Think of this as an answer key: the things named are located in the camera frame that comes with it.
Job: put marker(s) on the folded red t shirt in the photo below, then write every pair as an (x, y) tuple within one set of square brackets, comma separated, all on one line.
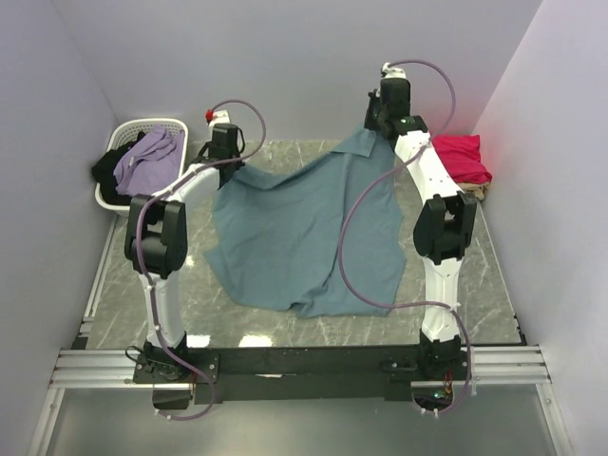
[(461, 156)]

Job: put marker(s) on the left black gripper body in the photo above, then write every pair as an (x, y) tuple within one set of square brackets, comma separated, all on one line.
[(237, 164)]

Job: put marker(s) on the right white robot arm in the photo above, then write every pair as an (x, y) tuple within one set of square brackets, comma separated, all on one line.
[(444, 228)]

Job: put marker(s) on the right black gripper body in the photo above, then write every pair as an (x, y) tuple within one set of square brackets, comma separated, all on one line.
[(374, 113)]

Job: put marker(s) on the folded tan t shirt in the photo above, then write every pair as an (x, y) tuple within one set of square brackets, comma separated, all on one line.
[(479, 191)]

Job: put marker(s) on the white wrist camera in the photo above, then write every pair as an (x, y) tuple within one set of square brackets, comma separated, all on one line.
[(388, 71), (213, 117)]

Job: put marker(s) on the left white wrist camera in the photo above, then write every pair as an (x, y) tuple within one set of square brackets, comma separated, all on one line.
[(213, 117)]

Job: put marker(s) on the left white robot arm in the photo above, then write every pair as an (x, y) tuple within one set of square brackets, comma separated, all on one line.
[(156, 241)]

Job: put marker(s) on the lilac t shirt in basket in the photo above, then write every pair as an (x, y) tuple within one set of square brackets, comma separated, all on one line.
[(151, 164)]

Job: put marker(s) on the black base beam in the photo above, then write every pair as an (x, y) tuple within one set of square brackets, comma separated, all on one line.
[(258, 374)]

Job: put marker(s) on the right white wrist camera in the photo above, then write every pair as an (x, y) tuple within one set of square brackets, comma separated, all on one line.
[(388, 71)]

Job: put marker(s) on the teal blue t shirt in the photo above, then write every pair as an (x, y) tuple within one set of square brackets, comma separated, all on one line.
[(321, 241)]

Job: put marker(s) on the black garment in basket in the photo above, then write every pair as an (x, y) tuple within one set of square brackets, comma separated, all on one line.
[(103, 173)]

